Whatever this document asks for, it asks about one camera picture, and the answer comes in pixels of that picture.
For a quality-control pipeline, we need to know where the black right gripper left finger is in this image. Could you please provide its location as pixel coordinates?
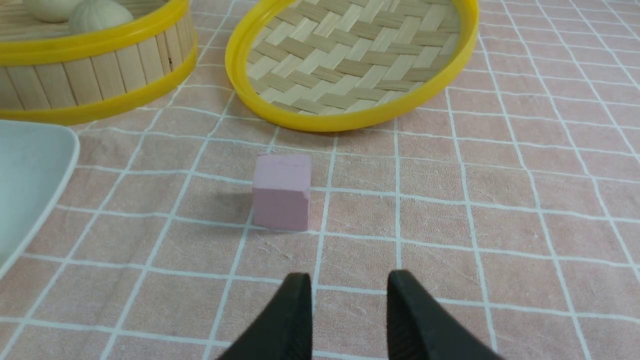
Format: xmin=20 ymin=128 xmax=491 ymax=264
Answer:
xmin=219 ymin=272 xmax=313 ymax=360

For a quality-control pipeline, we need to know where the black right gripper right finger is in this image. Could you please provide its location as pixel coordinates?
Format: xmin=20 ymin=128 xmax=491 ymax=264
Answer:
xmin=387 ymin=269 xmax=502 ymax=360

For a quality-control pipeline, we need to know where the white square plate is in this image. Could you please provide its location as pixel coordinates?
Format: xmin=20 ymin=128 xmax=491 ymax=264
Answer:
xmin=0 ymin=120 xmax=80 ymax=276

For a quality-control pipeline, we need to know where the pink wooden cube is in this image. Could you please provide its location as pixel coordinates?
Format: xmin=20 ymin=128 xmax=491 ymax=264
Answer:
xmin=252 ymin=153 xmax=313 ymax=231

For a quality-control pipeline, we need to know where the beige steamed bun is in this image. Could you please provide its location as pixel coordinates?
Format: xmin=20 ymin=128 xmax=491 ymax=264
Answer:
xmin=67 ymin=0 xmax=134 ymax=35
xmin=22 ymin=0 xmax=82 ymax=24

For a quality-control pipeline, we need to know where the yellow rimmed woven steamer lid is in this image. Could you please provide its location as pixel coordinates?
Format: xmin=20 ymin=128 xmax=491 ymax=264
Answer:
xmin=225 ymin=0 xmax=480 ymax=133

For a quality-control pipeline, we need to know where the pink checkered tablecloth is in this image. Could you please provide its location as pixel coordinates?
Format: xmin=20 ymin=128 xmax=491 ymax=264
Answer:
xmin=1 ymin=0 xmax=640 ymax=360

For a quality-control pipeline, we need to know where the yellow rimmed bamboo steamer basket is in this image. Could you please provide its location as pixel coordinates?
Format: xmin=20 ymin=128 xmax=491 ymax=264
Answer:
xmin=0 ymin=0 xmax=198 ymax=126

